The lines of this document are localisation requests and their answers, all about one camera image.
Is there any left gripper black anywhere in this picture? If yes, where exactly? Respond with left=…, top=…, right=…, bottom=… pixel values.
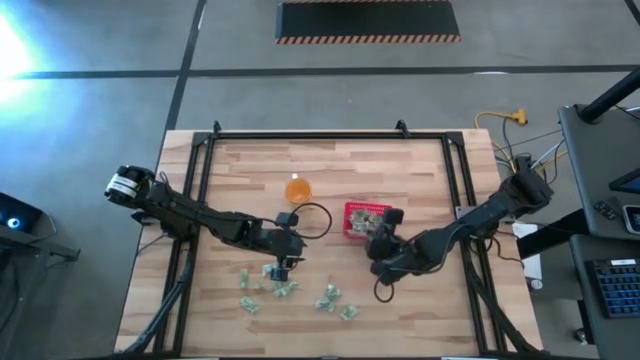
left=259, top=212, right=307, bottom=281

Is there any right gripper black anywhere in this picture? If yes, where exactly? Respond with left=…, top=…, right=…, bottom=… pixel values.
left=368, top=208, right=421, bottom=282

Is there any red plastic mesh basket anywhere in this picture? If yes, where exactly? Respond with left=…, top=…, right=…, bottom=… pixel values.
left=343, top=201, right=394, bottom=240

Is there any orange-yellow cup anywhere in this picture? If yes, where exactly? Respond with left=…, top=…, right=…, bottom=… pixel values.
left=284, top=173, right=315, bottom=211

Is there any white paper sheet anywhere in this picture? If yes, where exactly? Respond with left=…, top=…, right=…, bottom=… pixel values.
left=512, top=222, right=544, bottom=282

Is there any black desk support bar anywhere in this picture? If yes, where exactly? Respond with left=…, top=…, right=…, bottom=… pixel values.
left=516, top=208, right=591, bottom=260

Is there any grey desk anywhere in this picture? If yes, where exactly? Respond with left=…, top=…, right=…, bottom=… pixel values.
left=558, top=103, right=640, bottom=241
left=569, top=234, right=640, bottom=360

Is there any small black controller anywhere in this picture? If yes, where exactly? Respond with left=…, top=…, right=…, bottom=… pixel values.
left=593, top=199, right=620, bottom=221

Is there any black hazard-striped floor mat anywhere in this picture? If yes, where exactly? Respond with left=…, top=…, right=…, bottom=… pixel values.
left=274, top=0, right=463, bottom=46

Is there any black backlit keyboard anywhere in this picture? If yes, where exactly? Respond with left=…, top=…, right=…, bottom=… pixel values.
left=584, top=258, right=640, bottom=320

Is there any smartphone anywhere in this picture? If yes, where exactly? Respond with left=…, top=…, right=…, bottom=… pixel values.
left=622, top=203, right=640, bottom=235

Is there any black monitor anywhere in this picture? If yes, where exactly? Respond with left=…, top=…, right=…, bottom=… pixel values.
left=608, top=167, right=640, bottom=195

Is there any black equipment cart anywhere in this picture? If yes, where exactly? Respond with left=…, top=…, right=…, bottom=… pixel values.
left=0, top=209, right=82, bottom=360

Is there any black box blue light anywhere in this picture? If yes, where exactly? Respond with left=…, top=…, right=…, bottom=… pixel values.
left=0, top=192, right=44, bottom=234

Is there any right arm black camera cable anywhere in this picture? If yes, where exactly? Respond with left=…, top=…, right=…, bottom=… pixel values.
left=373, top=276, right=397, bottom=304

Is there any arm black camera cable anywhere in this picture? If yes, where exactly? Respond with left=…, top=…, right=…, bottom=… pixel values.
left=289, top=201, right=334, bottom=241
left=373, top=276, right=397, bottom=304

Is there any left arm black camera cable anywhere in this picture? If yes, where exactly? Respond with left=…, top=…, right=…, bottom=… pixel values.
left=289, top=201, right=334, bottom=241

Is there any black aluminium table frame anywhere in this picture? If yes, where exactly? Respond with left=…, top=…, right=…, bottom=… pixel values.
left=114, top=119, right=546, bottom=360

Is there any yellow extension cord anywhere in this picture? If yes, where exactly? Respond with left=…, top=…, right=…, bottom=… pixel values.
left=473, top=108, right=529, bottom=174

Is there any white cable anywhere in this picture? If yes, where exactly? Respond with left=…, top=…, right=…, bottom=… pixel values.
left=532, top=139, right=566, bottom=171

